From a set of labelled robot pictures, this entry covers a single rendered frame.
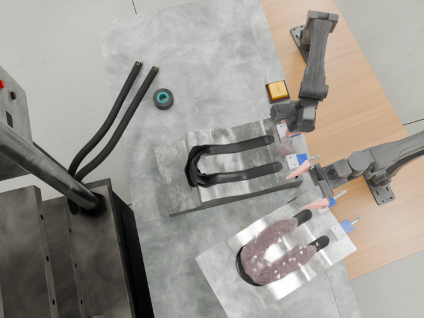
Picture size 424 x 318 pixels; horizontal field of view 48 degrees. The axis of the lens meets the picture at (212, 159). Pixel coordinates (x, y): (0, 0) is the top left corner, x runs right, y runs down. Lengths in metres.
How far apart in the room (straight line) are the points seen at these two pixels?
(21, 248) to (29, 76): 1.84
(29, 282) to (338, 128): 1.23
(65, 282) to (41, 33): 1.95
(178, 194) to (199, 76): 0.51
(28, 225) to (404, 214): 1.28
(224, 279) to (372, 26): 1.99
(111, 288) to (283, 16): 1.29
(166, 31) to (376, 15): 1.53
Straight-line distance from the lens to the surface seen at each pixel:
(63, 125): 2.89
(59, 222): 1.62
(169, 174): 1.76
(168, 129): 1.88
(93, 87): 2.93
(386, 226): 1.87
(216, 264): 1.65
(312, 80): 1.52
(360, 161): 1.35
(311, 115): 1.51
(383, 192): 1.88
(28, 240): 1.38
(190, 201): 1.73
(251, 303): 1.64
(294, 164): 1.73
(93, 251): 1.84
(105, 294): 1.82
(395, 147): 1.47
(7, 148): 1.15
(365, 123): 1.95
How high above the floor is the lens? 2.55
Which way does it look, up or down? 73 degrees down
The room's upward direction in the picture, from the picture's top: 6 degrees counter-clockwise
